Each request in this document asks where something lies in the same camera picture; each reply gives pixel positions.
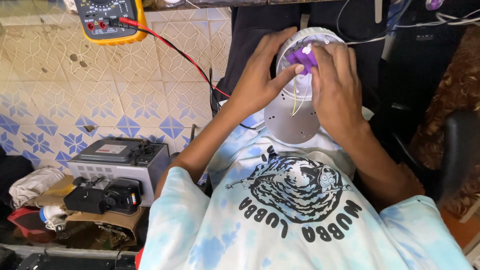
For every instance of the person's right hand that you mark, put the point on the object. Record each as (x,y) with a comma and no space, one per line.
(337,93)

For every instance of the person's left hand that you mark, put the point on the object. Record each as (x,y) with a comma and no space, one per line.
(255,82)

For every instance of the purple battery pack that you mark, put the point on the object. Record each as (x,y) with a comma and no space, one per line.
(300,57)

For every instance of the round white lamp housing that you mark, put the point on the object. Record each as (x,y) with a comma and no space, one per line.
(318,34)

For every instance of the black multimeter probe lead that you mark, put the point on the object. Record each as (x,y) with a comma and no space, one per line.
(215,101)

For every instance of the black trousers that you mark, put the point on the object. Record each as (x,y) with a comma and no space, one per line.
(255,33)

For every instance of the round grey reflector plate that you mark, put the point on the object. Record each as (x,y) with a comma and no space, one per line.
(290,127)

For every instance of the red multimeter probe lead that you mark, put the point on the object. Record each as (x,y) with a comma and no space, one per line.
(176,48)

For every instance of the black computer case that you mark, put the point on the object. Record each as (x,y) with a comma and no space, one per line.
(420,60)

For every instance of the brown patterned fabric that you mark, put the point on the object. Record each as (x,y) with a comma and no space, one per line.
(457,75)

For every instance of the black chair armrest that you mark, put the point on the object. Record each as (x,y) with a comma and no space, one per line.
(459,150)

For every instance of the blue white tie-dye t-shirt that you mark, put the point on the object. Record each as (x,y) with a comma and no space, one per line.
(292,225)

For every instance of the grey metal appliance box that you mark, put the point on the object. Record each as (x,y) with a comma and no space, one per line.
(123,157)

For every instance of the yellow digital multimeter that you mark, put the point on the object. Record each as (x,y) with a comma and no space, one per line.
(108,22)

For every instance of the black charger device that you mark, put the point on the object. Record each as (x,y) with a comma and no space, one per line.
(112,197)

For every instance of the brown cardboard piece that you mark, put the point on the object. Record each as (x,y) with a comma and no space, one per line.
(112,221)

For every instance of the white and blue rolled item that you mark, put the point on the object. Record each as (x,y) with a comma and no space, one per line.
(52,215)

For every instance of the crumpled white cloth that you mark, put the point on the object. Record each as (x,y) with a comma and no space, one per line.
(33,183)

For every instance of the red plastic item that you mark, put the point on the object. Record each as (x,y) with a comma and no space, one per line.
(26,223)

